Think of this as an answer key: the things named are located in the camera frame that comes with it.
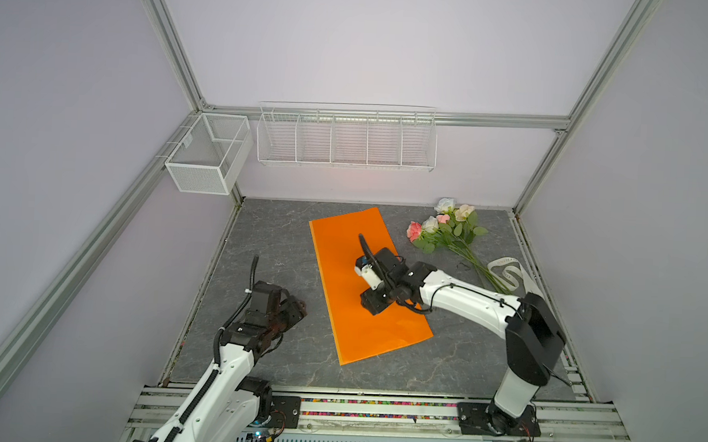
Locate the orange wrapping paper sheet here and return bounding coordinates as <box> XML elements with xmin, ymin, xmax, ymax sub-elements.
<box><xmin>309</xmin><ymin>208</ymin><xmax>433</xmax><ymax>366</ymax></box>

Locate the white fake rose stem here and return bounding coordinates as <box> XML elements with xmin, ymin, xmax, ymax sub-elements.
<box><xmin>429</xmin><ymin>196</ymin><xmax>513</xmax><ymax>293</ymax></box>

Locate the cream fake rose stem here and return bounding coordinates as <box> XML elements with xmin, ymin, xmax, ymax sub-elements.
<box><xmin>439</xmin><ymin>203</ymin><xmax>515</xmax><ymax>293</ymax></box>

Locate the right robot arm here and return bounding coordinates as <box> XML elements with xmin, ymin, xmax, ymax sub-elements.
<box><xmin>355</xmin><ymin>249</ymin><xmax>567</xmax><ymax>437</ymax></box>

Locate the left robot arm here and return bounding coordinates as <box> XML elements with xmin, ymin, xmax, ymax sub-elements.
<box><xmin>132</xmin><ymin>256</ymin><xmax>307</xmax><ymax>442</ymax></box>

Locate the white printed ribbon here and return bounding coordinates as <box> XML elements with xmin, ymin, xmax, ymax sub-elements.
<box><xmin>487</xmin><ymin>257</ymin><xmax>545</xmax><ymax>298</ymax></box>

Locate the small white mesh basket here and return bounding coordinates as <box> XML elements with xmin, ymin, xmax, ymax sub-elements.
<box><xmin>165</xmin><ymin>113</ymin><xmax>253</xmax><ymax>196</ymax></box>

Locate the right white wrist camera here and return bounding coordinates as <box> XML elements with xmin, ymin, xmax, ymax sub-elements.
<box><xmin>355</xmin><ymin>256</ymin><xmax>383</xmax><ymax>290</ymax></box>

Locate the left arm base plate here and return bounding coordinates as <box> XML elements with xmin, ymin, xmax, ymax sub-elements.
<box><xmin>251</xmin><ymin>395</ymin><xmax>302</xmax><ymax>429</ymax></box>

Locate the long white wire basket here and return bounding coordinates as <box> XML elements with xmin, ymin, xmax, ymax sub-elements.
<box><xmin>256</xmin><ymin>101</ymin><xmax>438</xmax><ymax>171</ymax></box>

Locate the aluminium front rail frame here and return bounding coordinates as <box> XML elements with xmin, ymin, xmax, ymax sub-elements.
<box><xmin>120</xmin><ymin>385</ymin><xmax>631</xmax><ymax>442</ymax></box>

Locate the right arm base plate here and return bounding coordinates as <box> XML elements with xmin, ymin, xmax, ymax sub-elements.
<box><xmin>457</xmin><ymin>401</ymin><xmax>541</xmax><ymax>438</ymax></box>

